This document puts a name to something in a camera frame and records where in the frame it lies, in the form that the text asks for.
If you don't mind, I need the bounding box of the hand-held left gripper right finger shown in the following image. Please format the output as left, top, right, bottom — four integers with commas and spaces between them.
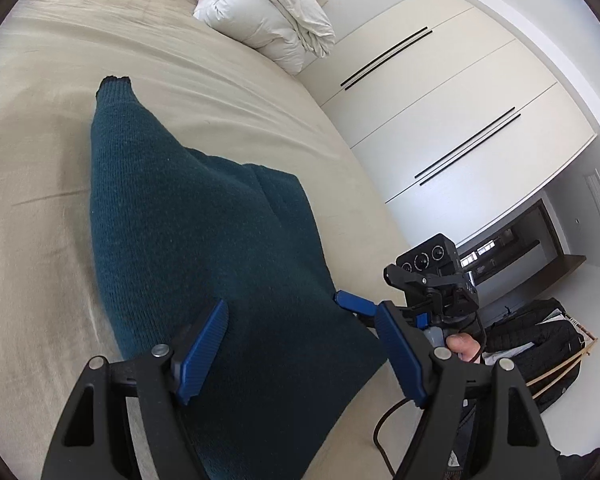
374, 301, 563, 480

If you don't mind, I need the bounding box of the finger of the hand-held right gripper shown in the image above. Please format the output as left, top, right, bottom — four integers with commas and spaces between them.
334, 290, 381, 330
384, 264, 428, 292

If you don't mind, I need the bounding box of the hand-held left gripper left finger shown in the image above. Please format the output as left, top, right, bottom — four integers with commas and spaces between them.
40, 298, 230, 480

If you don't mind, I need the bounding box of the dark teal knit sweater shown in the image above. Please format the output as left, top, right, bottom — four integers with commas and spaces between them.
89, 76, 388, 480

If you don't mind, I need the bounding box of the person's right hand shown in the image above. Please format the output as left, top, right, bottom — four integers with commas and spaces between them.
446, 334, 483, 362

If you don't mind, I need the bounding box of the dark wooden counter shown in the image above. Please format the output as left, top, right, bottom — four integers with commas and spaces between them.
472, 240, 587, 286

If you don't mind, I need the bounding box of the black backpack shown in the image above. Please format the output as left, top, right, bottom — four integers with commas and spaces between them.
482, 297, 598, 413

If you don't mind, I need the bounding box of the wooden stick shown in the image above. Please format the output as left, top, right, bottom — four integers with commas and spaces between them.
531, 354, 594, 401
525, 338, 599, 387

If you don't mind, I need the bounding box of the white wardrobe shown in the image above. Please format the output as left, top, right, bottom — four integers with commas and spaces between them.
295, 0, 598, 246

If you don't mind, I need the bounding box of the bed with beige sheet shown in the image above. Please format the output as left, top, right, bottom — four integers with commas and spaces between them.
0, 0, 411, 480

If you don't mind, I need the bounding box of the folded white duvet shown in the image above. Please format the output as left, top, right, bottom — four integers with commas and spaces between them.
193, 0, 337, 76

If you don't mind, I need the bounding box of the black cable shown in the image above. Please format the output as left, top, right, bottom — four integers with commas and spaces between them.
373, 397, 421, 478

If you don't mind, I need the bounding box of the black wardrobe handle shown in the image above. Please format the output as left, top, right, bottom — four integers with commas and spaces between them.
344, 30, 434, 91
414, 107, 516, 178
419, 113, 522, 187
340, 27, 428, 86

